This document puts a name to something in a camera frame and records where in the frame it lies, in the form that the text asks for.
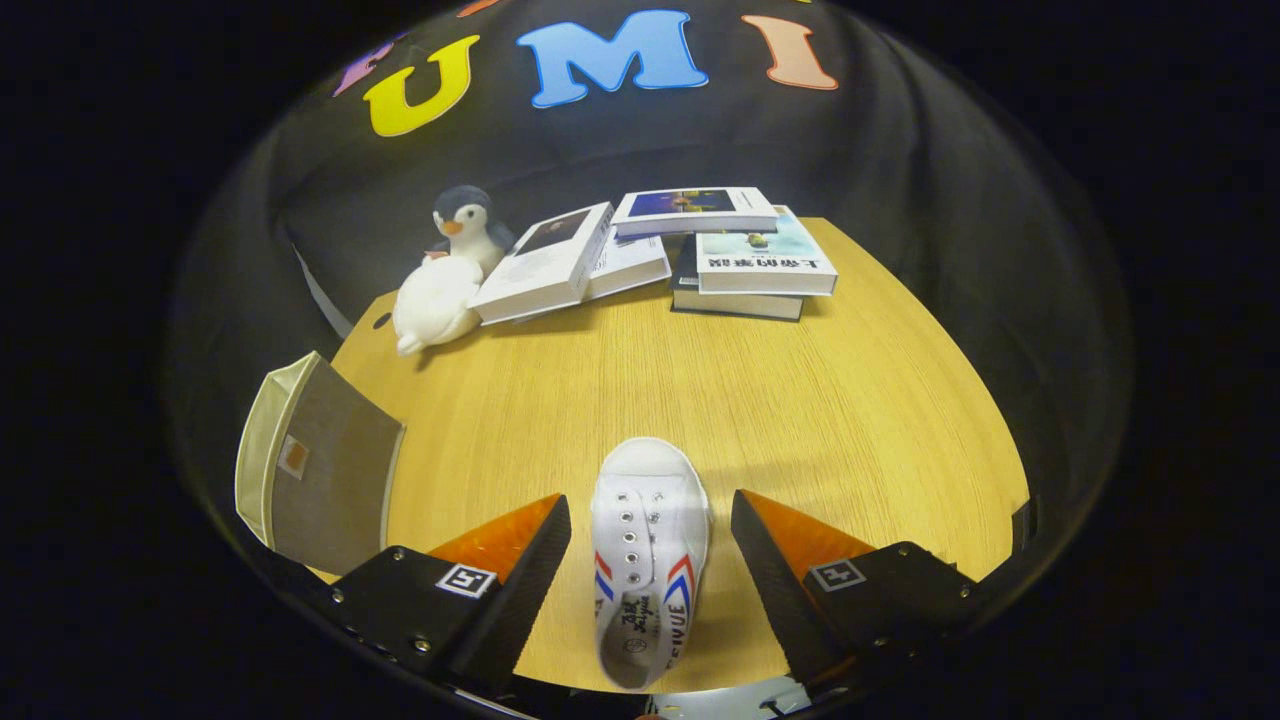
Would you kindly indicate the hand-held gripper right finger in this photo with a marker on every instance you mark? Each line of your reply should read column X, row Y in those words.
column 780, row 590

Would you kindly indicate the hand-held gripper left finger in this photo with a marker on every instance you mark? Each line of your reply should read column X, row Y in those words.
column 525, row 590

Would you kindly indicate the white canvas shoe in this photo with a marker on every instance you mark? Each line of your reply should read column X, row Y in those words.
column 645, row 480

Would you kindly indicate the grey fabric storage box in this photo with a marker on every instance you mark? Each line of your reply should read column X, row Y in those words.
column 330, row 480

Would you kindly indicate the white round plush toy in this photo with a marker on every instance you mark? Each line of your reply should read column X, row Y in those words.
column 435, row 300

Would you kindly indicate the white book dark portrait cover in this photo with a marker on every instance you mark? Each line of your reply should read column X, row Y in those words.
column 540, row 265

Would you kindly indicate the pale blue cover book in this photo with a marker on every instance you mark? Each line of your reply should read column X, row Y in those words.
column 765, row 260

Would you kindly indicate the plain white book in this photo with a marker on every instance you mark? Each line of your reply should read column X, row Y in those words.
column 630, row 265

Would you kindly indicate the penguin plush toy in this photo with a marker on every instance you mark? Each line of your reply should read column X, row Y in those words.
column 468, row 225

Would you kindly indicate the white book blue picture cover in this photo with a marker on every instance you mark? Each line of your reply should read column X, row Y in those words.
column 695, row 208

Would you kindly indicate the black backdrop cloth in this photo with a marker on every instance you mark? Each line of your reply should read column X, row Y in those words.
column 600, row 150

